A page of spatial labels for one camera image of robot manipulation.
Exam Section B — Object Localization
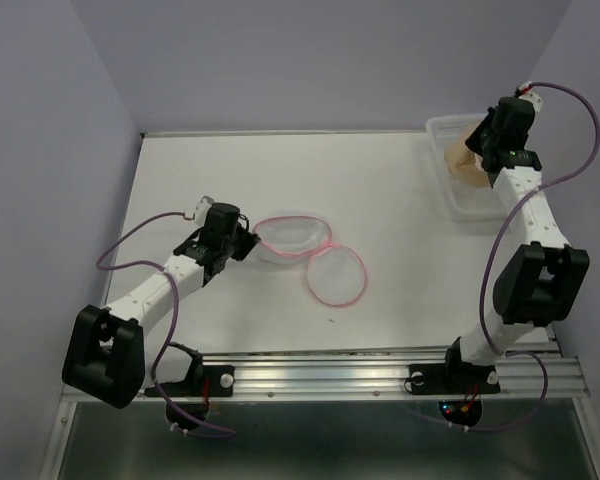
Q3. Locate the beige bra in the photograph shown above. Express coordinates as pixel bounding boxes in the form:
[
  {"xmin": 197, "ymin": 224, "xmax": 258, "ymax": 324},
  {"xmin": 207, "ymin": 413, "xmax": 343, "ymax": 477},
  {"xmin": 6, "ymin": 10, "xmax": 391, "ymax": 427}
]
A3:
[{"xmin": 443, "ymin": 122, "xmax": 490, "ymax": 188}]

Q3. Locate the white mesh laundry bag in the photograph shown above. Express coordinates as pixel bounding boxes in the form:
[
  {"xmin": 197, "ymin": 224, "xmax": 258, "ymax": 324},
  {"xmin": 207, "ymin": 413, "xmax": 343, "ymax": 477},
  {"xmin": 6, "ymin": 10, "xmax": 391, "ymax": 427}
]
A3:
[{"xmin": 254, "ymin": 213, "xmax": 368, "ymax": 308}]

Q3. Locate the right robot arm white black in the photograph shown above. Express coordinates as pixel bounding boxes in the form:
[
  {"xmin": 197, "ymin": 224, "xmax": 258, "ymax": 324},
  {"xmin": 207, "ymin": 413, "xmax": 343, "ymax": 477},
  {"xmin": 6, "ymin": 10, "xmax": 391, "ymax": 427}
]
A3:
[{"xmin": 440, "ymin": 96, "xmax": 590, "ymax": 390}]

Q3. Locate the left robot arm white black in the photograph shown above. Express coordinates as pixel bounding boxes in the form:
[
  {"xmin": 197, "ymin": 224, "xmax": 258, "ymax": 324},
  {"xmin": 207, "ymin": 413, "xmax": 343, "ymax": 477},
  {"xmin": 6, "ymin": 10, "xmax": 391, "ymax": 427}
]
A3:
[{"xmin": 62, "ymin": 197, "xmax": 260, "ymax": 409}]

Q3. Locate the white plastic basket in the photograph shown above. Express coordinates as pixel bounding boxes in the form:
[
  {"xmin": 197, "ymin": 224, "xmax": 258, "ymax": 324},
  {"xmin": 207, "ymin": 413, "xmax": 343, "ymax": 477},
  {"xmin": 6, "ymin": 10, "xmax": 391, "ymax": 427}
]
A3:
[{"xmin": 426, "ymin": 114, "xmax": 505, "ymax": 222}]

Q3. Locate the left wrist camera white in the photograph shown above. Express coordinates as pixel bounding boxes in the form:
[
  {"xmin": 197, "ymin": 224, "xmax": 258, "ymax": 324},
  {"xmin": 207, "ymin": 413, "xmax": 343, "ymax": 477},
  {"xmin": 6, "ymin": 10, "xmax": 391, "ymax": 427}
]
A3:
[{"xmin": 183, "ymin": 195, "xmax": 215, "ymax": 224}]

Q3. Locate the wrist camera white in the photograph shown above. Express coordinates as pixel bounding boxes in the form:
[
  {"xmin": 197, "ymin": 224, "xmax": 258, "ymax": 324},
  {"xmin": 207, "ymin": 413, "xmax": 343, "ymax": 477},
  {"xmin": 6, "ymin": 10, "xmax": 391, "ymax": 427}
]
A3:
[
  {"xmin": 183, "ymin": 195, "xmax": 215, "ymax": 224},
  {"xmin": 514, "ymin": 81, "xmax": 543, "ymax": 113}
]

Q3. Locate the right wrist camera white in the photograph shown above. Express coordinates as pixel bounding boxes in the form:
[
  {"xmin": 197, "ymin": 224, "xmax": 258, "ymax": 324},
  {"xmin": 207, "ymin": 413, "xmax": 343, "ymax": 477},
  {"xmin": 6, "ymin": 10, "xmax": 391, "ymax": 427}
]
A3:
[{"xmin": 514, "ymin": 81, "xmax": 543, "ymax": 113}]

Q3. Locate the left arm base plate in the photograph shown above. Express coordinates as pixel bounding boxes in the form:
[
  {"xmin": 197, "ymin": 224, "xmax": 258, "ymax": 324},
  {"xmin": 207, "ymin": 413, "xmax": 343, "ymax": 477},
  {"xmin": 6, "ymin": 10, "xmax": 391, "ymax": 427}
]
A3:
[{"xmin": 160, "ymin": 363, "xmax": 235, "ymax": 398}]

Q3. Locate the aluminium rail frame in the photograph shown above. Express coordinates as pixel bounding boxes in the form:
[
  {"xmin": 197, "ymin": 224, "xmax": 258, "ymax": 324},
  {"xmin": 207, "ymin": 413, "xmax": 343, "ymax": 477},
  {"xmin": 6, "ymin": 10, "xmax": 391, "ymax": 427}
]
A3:
[{"xmin": 39, "ymin": 130, "xmax": 600, "ymax": 480}]

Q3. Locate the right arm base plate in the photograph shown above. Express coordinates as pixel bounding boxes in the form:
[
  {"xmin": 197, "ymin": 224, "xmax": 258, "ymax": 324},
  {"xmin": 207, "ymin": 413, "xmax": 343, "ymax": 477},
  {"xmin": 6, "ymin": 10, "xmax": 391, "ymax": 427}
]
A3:
[{"xmin": 405, "ymin": 363, "xmax": 501, "ymax": 396}]

